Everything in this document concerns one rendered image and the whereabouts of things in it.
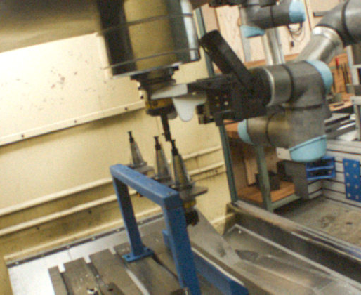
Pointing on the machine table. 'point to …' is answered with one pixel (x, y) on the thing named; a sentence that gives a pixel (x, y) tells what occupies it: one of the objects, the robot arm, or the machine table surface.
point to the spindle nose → (144, 35)
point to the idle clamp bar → (110, 289)
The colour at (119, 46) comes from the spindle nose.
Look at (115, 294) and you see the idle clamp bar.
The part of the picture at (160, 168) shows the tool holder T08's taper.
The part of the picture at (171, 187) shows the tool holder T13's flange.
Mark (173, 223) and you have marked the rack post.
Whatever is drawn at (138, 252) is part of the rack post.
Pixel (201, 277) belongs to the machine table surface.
